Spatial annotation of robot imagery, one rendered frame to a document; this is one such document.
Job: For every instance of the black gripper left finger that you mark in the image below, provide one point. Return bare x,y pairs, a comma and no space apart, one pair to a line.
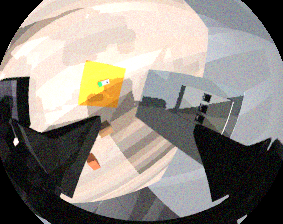
61,152

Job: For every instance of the grey panel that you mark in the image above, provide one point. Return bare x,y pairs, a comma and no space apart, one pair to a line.
173,103

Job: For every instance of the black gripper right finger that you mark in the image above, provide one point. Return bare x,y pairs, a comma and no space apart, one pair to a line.
225,160

